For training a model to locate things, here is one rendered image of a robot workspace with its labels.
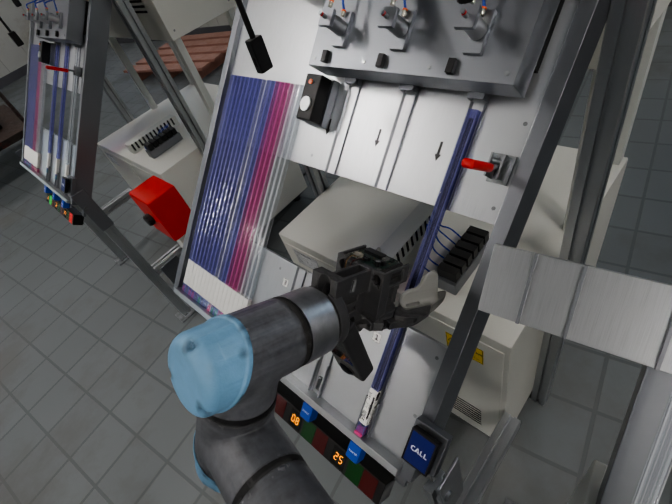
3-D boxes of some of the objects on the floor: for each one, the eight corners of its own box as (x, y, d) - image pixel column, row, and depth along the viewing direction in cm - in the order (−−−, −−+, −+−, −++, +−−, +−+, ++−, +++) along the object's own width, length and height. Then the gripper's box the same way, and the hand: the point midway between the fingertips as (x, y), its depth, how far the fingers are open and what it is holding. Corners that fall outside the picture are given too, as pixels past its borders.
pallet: (261, 40, 455) (256, 28, 446) (203, 83, 408) (197, 70, 399) (184, 44, 529) (179, 34, 520) (128, 81, 482) (121, 70, 473)
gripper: (378, 306, 37) (474, 258, 52) (277, 252, 46) (385, 224, 61) (364, 379, 41) (458, 314, 56) (272, 316, 49) (375, 274, 64)
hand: (412, 286), depth 59 cm, fingers open, 8 cm apart
